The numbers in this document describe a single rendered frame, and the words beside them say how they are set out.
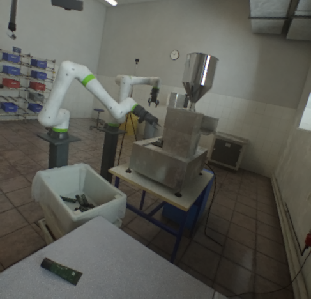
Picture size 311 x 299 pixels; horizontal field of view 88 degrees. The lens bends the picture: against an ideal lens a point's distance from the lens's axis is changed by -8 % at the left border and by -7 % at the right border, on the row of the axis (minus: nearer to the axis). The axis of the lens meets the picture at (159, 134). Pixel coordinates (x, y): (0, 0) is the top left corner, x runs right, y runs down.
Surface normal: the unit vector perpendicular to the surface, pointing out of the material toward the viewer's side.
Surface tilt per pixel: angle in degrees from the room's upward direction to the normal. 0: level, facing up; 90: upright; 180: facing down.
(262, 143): 90
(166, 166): 90
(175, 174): 90
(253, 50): 90
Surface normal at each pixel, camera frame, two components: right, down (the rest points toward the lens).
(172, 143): -0.50, 0.09
